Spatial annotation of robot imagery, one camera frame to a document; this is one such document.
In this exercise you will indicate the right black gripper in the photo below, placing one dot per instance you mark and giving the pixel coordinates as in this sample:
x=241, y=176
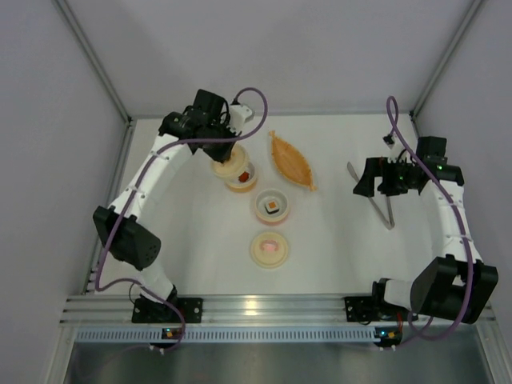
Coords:
x=368, y=177

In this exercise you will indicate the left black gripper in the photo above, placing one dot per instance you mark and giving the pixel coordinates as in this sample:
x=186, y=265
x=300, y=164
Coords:
x=220, y=148

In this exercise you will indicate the cream lid orange handle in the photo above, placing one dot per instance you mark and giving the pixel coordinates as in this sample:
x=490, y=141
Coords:
x=234, y=166

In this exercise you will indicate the red fried shrimp toy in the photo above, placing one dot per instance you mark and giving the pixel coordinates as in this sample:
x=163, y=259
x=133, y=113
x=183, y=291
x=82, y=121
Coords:
x=244, y=177

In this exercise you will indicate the orange round lunch box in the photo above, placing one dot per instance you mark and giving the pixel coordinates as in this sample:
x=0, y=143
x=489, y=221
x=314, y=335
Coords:
x=245, y=182

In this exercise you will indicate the metal serving tongs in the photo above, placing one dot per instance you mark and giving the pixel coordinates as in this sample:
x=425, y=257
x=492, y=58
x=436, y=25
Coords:
x=386, y=219

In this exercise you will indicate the pink round lunch box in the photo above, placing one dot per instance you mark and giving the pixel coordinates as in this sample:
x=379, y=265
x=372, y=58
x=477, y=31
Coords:
x=257, y=206

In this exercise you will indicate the sushi roll toy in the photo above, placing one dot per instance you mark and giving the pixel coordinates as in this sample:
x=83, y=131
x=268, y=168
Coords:
x=272, y=207

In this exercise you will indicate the cream lid pink handle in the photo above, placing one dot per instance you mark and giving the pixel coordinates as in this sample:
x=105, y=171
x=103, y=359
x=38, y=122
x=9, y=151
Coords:
x=269, y=250

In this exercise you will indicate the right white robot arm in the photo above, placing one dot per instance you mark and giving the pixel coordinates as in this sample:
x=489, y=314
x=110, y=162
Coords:
x=456, y=283

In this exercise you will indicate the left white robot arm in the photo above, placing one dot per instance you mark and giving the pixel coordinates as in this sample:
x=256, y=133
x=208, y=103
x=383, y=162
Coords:
x=210, y=124

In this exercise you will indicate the woven boat-shaped basket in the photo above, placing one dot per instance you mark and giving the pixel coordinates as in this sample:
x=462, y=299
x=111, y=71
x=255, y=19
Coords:
x=290, y=163

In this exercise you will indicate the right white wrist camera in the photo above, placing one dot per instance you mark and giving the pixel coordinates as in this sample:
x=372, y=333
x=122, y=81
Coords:
x=395, y=146

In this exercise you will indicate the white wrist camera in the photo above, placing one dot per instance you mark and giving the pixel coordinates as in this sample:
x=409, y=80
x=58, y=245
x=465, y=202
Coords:
x=395, y=146
x=240, y=115

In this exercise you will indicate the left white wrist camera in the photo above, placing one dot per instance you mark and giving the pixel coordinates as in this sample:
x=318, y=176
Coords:
x=240, y=115

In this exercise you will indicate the slotted grey cable duct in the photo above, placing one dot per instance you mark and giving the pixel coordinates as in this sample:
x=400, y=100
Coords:
x=238, y=334

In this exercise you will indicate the right aluminium frame post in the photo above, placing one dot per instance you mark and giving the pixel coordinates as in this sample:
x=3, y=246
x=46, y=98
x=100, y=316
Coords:
x=449, y=49

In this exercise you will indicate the aluminium frame post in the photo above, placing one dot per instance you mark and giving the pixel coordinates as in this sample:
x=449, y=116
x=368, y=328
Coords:
x=84, y=44
x=449, y=49

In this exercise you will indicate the left aluminium frame post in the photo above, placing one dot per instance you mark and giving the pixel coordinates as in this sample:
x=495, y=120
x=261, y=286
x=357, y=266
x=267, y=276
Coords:
x=84, y=44

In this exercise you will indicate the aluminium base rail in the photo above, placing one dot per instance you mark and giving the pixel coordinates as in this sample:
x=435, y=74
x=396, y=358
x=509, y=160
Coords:
x=225, y=310

